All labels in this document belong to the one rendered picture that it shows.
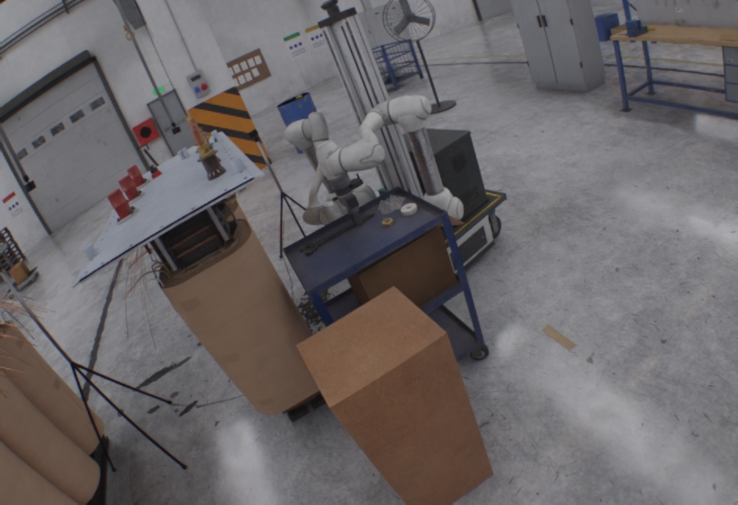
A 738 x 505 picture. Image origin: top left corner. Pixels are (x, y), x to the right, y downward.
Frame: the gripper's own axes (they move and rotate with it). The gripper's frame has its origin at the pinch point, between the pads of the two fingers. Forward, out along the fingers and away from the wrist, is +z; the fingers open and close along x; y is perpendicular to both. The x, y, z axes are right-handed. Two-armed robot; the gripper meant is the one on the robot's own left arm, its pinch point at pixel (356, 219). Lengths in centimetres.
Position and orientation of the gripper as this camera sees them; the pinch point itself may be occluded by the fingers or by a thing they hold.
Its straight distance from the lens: 186.8
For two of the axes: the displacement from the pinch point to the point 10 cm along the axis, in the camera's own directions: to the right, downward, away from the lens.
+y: -8.5, 4.8, -2.1
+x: 3.9, 3.2, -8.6
